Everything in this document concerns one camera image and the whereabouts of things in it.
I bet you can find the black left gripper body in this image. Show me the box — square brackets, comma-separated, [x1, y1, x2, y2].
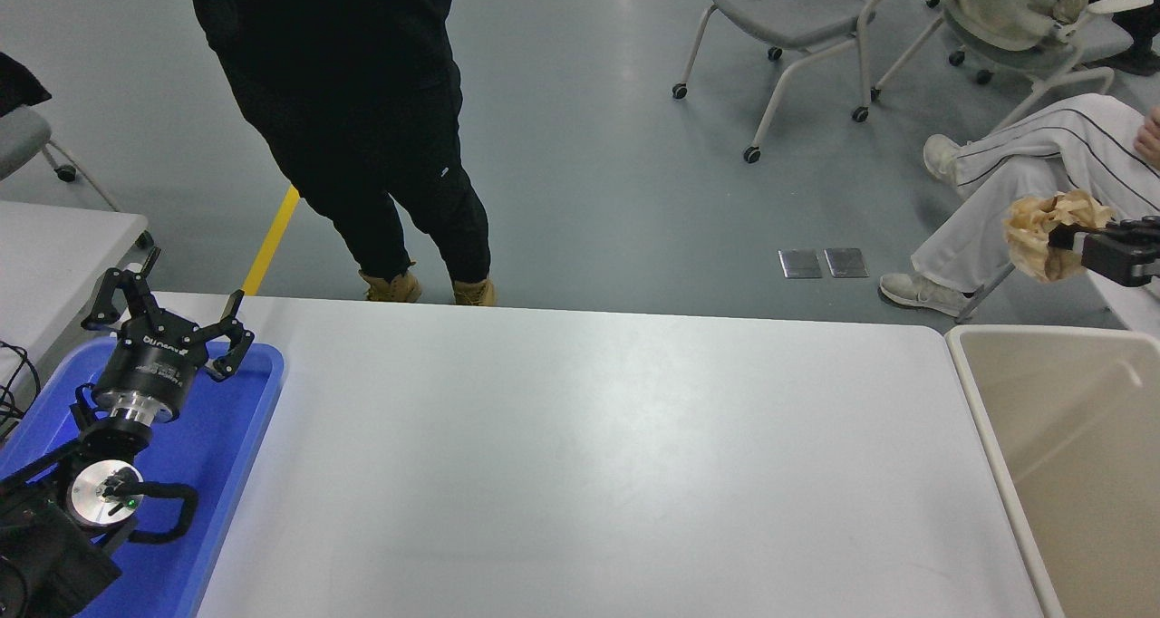
[94, 314, 209, 417]

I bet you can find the tan paper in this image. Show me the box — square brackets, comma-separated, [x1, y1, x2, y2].
[1003, 189, 1116, 284]

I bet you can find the seated person's hand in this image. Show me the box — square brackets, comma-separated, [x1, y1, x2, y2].
[1135, 106, 1160, 168]

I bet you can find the white side table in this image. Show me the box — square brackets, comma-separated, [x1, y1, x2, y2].
[0, 199, 155, 374]

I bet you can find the blue plastic tray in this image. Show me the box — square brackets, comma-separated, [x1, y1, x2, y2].
[0, 335, 286, 618]

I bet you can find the yellow floor tape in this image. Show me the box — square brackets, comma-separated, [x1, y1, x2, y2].
[241, 186, 301, 296]

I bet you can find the seated person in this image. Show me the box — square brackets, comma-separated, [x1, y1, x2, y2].
[879, 92, 1160, 329]

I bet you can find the grey chair with metal legs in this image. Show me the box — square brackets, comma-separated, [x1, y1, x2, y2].
[0, 106, 123, 211]

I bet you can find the white office chair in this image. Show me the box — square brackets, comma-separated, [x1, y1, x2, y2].
[870, 0, 1154, 185]

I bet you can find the large pale bin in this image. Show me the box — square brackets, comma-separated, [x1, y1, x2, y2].
[944, 325, 1160, 618]

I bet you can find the black cloth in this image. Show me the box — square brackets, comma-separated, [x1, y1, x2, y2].
[0, 52, 53, 118]

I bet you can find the standing person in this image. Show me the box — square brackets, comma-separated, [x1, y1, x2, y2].
[186, 0, 498, 307]

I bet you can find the cream jacket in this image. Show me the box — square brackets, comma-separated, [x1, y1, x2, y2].
[932, 0, 1102, 53]

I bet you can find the grey chair with white legs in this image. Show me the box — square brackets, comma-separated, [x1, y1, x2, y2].
[672, 0, 912, 165]

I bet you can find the black cable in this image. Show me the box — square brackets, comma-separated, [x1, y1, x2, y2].
[0, 340, 43, 442]

